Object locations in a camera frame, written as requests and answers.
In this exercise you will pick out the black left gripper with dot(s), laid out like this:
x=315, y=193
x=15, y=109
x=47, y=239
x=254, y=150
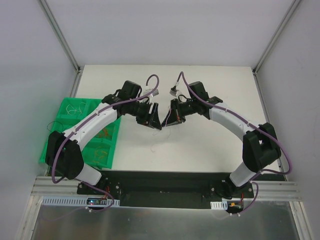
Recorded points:
x=147, y=115

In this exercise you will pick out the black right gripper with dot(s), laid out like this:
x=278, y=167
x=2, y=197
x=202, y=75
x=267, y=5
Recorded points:
x=175, y=113

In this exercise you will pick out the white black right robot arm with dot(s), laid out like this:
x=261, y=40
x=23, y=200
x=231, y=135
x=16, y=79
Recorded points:
x=258, y=150

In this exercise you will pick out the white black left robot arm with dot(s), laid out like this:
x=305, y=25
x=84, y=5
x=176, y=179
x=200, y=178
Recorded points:
x=64, y=149

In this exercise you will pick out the green plastic compartment tray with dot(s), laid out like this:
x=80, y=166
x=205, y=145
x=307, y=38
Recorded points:
x=100, y=150

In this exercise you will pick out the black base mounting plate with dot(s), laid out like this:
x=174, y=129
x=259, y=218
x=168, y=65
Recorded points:
x=158, y=189

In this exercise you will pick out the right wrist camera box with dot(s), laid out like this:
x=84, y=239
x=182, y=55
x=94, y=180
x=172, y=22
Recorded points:
x=175, y=92

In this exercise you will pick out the aluminium frame post left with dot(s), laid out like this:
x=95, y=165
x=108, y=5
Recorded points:
x=59, y=34

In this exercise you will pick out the aluminium frame post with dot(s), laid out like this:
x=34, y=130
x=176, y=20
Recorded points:
x=277, y=33
x=59, y=34

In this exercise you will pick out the white slotted cable duct right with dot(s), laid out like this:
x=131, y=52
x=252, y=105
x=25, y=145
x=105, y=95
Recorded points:
x=219, y=205

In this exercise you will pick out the white slotted cable duct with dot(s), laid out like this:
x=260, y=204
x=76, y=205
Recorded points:
x=219, y=205
x=67, y=201

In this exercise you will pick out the aluminium extrusion rail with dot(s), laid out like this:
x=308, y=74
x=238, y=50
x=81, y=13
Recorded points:
x=282, y=191

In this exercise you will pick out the white slotted cable duct left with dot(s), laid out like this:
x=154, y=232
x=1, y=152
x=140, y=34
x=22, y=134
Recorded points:
x=67, y=201

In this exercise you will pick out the aluminium frame post right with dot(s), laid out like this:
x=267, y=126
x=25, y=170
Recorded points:
x=277, y=33

